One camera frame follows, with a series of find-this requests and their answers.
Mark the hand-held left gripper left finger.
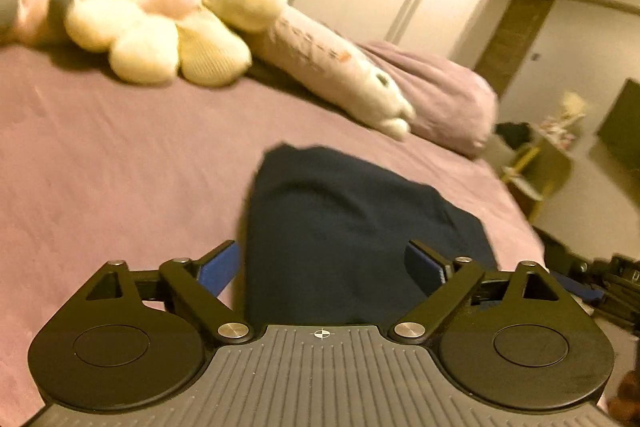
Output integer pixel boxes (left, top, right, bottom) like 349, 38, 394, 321
85, 241, 253, 343

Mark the cream flower plush cushion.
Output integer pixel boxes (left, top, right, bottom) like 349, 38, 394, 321
65, 0, 288, 88

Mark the dark bag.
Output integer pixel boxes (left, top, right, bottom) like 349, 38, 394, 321
495, 122, 533, 148

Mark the purple bed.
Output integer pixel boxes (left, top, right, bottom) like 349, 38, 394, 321
0, 44, 546, 427

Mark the dark navy garment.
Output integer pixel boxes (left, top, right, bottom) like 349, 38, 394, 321
245, 144, 498, 325

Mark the small cream plush toy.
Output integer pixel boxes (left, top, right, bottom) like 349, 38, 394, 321
557, 92, 586, 128

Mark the long pink plush pillow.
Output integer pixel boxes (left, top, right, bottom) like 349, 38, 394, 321
242, 4, 416, 140

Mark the black equipment pile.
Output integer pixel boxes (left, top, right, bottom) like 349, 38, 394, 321
545, 232, 640, 323

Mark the black television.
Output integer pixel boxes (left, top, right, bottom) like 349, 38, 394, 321
597, 79, 640, 175

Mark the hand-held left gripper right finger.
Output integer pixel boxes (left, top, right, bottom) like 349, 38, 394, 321
392, 239, 556, 343

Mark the brown wooden door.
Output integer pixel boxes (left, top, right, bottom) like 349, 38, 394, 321
472, 0, 556, 98

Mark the small side table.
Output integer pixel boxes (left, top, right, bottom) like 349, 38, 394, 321
500, 124, 573, 218

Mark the purple pillow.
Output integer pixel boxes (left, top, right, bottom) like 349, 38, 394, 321
357, 41, 501, 158

